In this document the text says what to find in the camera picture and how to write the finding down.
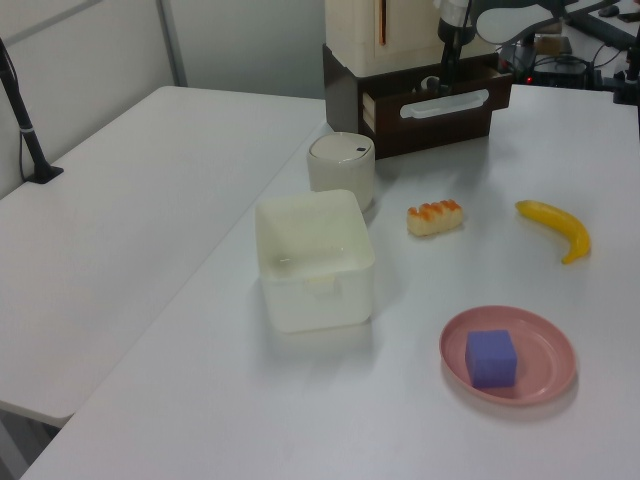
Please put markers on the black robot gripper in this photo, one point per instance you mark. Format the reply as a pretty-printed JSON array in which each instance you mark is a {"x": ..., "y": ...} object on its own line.
[{"x": 456, "y": 34}]

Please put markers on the orange glazed toy bread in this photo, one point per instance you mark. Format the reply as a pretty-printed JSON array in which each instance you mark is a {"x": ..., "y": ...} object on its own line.
[{"x": 435, "y": 220}]

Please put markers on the dark brown drawer cabinet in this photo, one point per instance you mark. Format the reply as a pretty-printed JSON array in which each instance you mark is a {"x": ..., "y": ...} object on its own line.
[{"x": 340, "y": 90}]

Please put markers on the cream plastic bin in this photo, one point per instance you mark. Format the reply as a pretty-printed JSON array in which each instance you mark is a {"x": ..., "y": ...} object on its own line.
[{"x": 310, "y": 300}]

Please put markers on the brown wooden drawer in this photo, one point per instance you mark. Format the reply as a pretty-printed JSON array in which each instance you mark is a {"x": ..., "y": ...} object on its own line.
[{"x": 435, "y": 132}]

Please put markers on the cream plastic cabinet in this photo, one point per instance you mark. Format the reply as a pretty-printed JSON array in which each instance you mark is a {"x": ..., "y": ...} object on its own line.
[{"x": 350, "y": 30}]

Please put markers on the black device with red light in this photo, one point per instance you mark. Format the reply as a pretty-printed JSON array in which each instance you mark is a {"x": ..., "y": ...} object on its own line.
[{"x": 560, "y": 75}]

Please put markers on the dark computer mouse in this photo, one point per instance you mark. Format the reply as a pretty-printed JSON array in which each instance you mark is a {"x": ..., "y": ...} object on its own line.
[{"x": 608, "y": 10}]

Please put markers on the small beige lidded trash can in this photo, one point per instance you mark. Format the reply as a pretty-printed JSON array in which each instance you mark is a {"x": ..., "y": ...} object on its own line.
[{"x": 340, "y": 175}]

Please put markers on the black table edge clamp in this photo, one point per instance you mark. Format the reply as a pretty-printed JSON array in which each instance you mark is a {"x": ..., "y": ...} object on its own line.
[{"x": 627, "y": 90}]

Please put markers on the black and white panda toy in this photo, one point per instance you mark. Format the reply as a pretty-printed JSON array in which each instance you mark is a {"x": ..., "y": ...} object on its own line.
[{"x": 430, "y": 84}]

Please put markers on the small cardboard box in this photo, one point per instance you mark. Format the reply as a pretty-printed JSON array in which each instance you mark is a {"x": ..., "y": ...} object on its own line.
[{"x": 555, "y": 45}]

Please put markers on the pink round plate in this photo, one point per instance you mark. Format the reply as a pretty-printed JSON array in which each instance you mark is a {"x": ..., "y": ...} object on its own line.
[{"x": 545, "y": 350}]

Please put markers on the black pole stand with clamp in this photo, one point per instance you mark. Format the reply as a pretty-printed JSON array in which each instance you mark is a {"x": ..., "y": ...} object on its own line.
[{"x": 30, "y": 145}]

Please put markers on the purple foam cube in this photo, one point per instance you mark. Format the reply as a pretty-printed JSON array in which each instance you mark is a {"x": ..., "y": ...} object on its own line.
[{"x": 492, "y": 360}]

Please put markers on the yellow toy banana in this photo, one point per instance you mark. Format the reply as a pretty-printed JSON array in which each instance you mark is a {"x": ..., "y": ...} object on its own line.
[{"x": 560, "y": 222}]

